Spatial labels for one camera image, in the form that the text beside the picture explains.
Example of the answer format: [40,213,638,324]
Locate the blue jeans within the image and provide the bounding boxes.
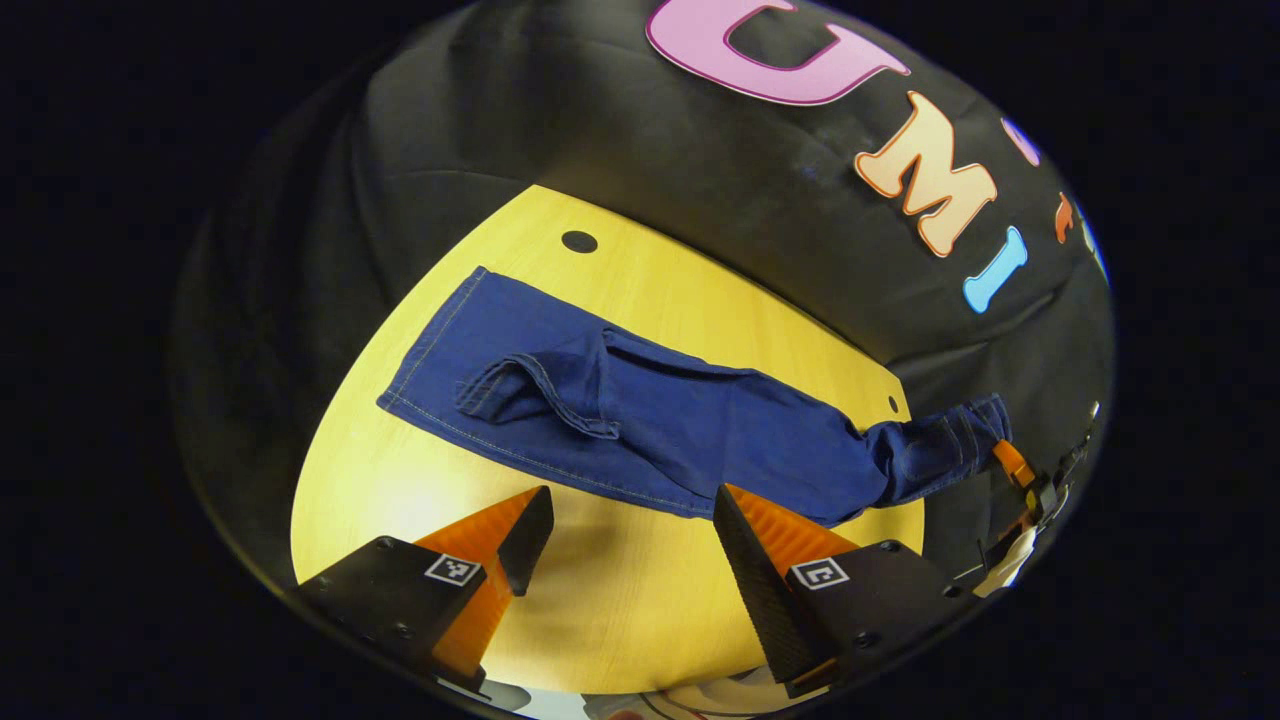
[376,265,1013,529]

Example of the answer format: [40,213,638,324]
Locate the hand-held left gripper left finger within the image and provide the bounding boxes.
[290,485,556,693]

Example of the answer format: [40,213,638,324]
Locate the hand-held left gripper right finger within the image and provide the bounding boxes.
[712,483,976,699]

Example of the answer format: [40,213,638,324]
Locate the black backdrop cloth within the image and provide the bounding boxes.
[170,0,1116,601]

